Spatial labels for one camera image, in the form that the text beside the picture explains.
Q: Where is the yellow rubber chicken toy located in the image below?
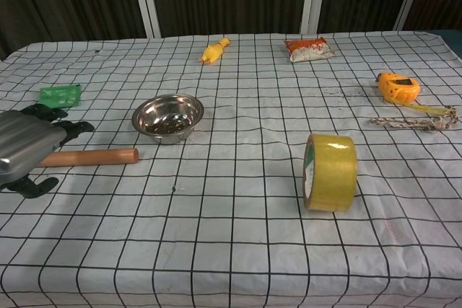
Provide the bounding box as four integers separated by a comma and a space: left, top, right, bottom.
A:
199, 36, 232, 66

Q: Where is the wooden rod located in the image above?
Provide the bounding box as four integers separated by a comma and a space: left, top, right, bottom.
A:
35, 147, 140, 168

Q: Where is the orange white snack bag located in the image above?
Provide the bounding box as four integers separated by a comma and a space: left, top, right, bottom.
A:
284, 36, 336, 63

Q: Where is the braided beige rope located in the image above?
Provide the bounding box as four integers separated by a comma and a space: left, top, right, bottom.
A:
370, 105, 461, 133

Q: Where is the green packet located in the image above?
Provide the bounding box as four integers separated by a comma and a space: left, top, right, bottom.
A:
37, 84, 82, 109

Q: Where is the yellow packing tape roll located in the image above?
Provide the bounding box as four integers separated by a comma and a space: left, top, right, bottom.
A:
302, 133, 358, 212

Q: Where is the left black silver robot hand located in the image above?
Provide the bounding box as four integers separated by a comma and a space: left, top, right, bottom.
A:
0, 103, 95, 199

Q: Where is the orange tape measure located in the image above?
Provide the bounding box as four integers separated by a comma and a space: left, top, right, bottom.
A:
375, 72, 456, 114

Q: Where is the round metal bowl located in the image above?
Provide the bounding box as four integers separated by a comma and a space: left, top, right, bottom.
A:
131, 94, 205, 146

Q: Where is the white black checked tablecloth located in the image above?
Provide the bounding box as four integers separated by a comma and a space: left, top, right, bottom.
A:
0, 30, 462, 308

